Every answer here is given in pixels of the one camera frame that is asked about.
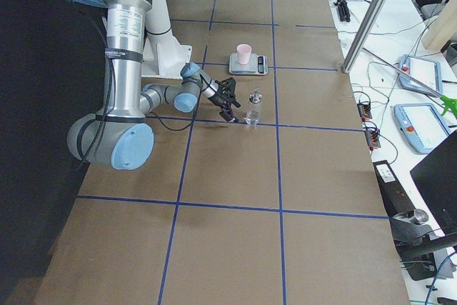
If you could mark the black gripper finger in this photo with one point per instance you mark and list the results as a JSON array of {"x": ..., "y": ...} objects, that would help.
[
  {"x": 228, "y": 116},
  {"x": 234, "y": 102}
]

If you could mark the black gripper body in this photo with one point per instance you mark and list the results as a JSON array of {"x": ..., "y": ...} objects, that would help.
[{"x": 218, "y": 99}]

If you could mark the pink plastic cup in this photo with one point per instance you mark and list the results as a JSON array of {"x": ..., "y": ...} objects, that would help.
[{"x": 243, "y": 53}]

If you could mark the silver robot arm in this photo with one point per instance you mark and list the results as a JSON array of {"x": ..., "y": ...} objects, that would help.
[{"x": 117, "y": 135}]

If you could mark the silver kitchen scale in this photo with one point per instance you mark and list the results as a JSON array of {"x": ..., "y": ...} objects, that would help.
[{"x": 256, "y": 66}]

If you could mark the brown paper table cover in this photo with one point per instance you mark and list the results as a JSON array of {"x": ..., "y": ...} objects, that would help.
[{"x": 284, "y": 212}]

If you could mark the black orange connector block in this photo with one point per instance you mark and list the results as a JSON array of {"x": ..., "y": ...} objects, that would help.
[
  {"x": 372, "y": 138},
  {"x": 364, "y": 111}
]

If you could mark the black folded tripod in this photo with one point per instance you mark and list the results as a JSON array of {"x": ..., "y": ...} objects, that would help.
[{"x": 343, "y": 10}]

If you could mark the near blue teach pendant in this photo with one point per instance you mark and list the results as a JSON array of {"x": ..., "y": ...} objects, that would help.
[{"x": 421, "y": 125}]

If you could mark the blue teach pendant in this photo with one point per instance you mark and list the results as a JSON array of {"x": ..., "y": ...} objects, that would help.
[
  {"x": 425, "y": 70},
  {"x": 421, "y": 125}
]

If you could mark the black box with white label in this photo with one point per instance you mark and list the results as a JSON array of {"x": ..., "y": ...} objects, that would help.
[{"x": 395, "y": 198}]

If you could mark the far blue teach pendant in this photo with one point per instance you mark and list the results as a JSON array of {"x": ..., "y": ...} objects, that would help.
[{"x": 425, "y": 70}]

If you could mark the black monitor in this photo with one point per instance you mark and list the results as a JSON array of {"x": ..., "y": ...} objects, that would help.
[{"x": 435, "y": 179}]

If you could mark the wooden board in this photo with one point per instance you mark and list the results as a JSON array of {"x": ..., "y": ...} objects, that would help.
[{"x": 443, "y": 28}]

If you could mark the black clamp with metal knob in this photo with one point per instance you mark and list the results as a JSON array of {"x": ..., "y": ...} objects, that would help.
[{"x": 422, "y": 251}]

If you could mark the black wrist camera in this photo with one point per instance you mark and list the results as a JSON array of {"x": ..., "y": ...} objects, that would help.
[{"x": 228, "y": 85}]

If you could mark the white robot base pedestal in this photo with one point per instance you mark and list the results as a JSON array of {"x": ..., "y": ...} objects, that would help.
[{"x": 164, "y": 57}]

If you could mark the aluminium frame post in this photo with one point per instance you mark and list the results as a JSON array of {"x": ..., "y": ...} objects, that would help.
[{"x": 362, "y": 34}]

